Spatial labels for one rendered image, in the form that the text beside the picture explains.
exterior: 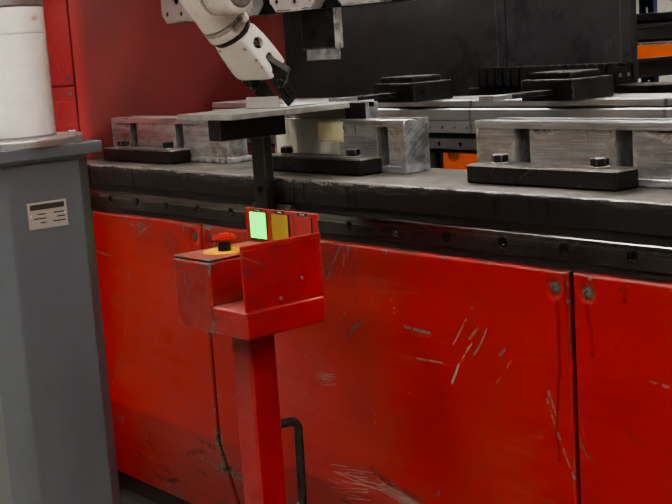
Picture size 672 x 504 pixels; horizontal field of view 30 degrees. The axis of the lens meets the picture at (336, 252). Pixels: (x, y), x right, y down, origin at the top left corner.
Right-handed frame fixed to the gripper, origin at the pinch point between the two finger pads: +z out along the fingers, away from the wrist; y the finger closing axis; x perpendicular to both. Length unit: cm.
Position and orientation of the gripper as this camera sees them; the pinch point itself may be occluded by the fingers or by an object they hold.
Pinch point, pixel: (276, 94)
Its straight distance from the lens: 234.0
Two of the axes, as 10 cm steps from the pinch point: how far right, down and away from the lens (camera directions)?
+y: -7.2, -0.7, 6.9
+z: 4.9, 6.5, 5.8
